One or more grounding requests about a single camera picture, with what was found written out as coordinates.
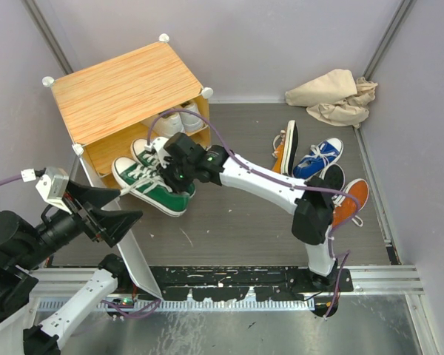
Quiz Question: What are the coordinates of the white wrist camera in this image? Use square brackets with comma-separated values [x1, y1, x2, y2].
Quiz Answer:
[21, 166, 71, 214]
[144, 137, 170, 169]

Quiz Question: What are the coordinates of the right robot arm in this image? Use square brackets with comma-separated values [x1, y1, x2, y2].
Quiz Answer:
[151, 132, 338, 291]

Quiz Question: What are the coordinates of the orange sneaker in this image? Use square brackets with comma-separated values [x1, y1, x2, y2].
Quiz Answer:
[272, 120, 298, 176]
[332, 178, 369, 228]

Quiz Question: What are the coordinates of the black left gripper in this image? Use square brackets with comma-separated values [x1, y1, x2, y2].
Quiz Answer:
[18, 177, 144, 267]

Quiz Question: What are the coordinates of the grey cable duct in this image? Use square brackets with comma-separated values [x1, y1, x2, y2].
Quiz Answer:
[37, 298, 315, 313]

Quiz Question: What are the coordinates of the beige cloth bag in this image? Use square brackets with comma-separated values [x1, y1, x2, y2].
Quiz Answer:
[285, 69, 378, 129]

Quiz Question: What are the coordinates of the blue sneaker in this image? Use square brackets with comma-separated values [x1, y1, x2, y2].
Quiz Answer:
[292, 138, 343, 180]
[319, 163, 346, 191]

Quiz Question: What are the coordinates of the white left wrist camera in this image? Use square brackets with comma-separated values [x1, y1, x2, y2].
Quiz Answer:
[21, 166, 71, 214]

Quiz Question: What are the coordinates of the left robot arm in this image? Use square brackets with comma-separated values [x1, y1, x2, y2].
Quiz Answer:
[0, 177, 143, 354]

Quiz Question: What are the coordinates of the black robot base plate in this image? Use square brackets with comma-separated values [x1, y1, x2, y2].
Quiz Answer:
[150, 266, 354, 302]

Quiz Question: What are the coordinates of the white shoe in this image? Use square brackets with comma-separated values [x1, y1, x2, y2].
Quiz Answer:
[152, 112, 186, 138]
[180, 100, 204, 132]

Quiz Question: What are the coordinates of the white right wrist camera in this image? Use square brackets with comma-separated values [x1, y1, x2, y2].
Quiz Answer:
[144, 137, 170, 169]

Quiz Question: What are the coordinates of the wooden shoe cabinet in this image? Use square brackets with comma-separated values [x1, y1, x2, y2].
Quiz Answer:
[42, 34, 213, 186]

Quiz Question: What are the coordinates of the green sneaker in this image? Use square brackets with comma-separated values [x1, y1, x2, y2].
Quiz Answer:
[112, 157, 189, 217]
[130, 137, 196, 198]

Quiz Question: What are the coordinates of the white cabinet door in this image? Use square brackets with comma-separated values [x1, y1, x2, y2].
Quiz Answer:
[79, 157, 163, 299]

